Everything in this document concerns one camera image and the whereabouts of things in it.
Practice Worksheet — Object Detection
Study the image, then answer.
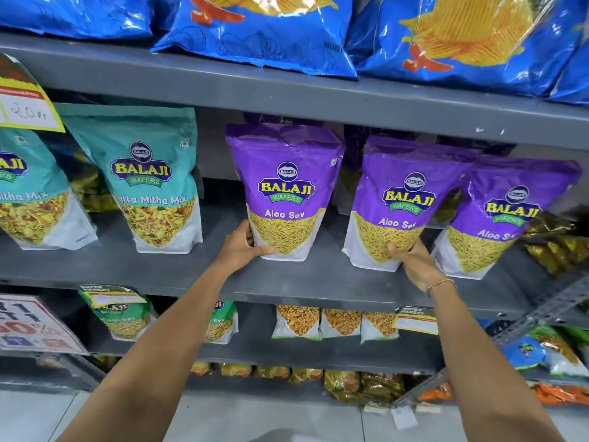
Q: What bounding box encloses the person's right hand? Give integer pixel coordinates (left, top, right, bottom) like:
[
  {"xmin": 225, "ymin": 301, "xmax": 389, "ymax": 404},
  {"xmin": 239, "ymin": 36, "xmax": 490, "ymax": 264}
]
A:
[{"xmin": 386, "ymin": 239, "xmax": 447, "ymax": 293}]

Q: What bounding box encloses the person's left hand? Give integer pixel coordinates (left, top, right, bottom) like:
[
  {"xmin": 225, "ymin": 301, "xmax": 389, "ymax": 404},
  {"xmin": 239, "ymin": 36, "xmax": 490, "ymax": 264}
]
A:
[{"xmin": 214, "ymin": 219, "xmax": 276, "ymax": 277}]

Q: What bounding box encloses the grey metal shelf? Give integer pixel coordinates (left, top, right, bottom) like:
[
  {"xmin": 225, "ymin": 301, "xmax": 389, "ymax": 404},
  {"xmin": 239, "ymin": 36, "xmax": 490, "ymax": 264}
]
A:
[{"xmin": 0, "ymin": 31, "xmax": 589, "ymax": 406}]

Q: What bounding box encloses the person's left forearm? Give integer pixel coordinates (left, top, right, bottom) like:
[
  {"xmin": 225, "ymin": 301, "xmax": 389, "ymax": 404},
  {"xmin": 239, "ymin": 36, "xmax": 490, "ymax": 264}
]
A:
[{"xmin": 57, "ymin": 262, "xmax": 231, "ymax": 442}]

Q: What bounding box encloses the yellow shelf price label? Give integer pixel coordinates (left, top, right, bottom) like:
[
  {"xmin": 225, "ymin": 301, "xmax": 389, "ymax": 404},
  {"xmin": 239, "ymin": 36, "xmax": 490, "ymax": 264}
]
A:
[
  {"xmin": 393, "ymin": 306, "xmax": 441, "ymax": 336},
  {"xmin": 77, "ymin": 284, "xmax": 149, "ymax": 310}
]

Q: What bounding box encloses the teal Mitha Mix packet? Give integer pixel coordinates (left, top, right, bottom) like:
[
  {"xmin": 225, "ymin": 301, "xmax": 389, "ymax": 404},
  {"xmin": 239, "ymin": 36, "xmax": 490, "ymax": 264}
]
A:
[
  {"xmin": 0, "ymin": 127, "xmax": 99, "ymax": 252},
  {"xmin": 54, "ymin": 102, "xmax": 204, "ymax": 255}
]

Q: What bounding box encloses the pile of olive-gold packets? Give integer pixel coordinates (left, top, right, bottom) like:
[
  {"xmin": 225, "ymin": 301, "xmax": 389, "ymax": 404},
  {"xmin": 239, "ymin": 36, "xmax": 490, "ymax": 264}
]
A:
[{"xmin": 520, "ymin": 210, "xmax": 589, "ymax": 277}]

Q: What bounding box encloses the row of small gold packets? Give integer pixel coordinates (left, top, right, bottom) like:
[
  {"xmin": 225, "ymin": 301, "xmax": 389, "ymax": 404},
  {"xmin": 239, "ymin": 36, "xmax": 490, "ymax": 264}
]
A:
[{"xmin": 87, "ymin": 353, "xmax": 415, "ymax": 405}]

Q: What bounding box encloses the white hanging tag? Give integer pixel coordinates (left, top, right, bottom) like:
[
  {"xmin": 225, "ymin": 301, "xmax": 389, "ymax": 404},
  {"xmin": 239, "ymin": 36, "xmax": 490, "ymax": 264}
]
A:
[{"xmin": 391, "ymin": 405, "xmax": 419, "ymax": 432}]

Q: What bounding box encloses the blue chip bag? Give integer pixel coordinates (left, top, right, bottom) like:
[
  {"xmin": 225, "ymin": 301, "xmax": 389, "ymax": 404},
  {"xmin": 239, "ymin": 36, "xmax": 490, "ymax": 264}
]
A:
[
  {"xmin": 150, "ymin": 0, "xmax": 360, "ymax": 82},
  {"xmin": 353, "ymin": 0, "xmax": 589, "ymax": 98},
  {"xmin": 546, "ymin": 39, "xmax": 589, "ymax": 107},
  {"xmin": 0, "ymin": 0, "xmax": 156, "ymax": 41}
]

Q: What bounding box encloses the white red promo sign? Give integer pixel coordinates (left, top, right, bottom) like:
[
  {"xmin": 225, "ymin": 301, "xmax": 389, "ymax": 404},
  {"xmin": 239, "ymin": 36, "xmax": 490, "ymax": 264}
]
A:
[{"xmin": 0, "ymin": 293, "xmax": 89, "ymax": 357}]

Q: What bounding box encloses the yellow-edged price tag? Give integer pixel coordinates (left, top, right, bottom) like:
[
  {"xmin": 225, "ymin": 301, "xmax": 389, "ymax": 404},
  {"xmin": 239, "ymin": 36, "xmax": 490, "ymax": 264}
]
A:
[{"xmin": 0, "ymin": 52, "xmax": 66, "ymax": 134}]

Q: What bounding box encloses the gold chain bracelet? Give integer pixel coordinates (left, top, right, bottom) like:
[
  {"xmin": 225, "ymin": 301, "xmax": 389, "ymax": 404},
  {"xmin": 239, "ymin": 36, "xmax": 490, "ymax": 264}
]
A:
[{"xmin": 425, "ymin": 278, "xmax": 457, "ymax": 298}]

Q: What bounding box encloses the grey slotted-post rack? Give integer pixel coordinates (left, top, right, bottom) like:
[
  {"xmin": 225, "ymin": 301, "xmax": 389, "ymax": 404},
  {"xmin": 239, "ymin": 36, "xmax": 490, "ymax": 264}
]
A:
[{"xmin": 391, "ymin": 206, "xmax": 589, "ymax": 408}]

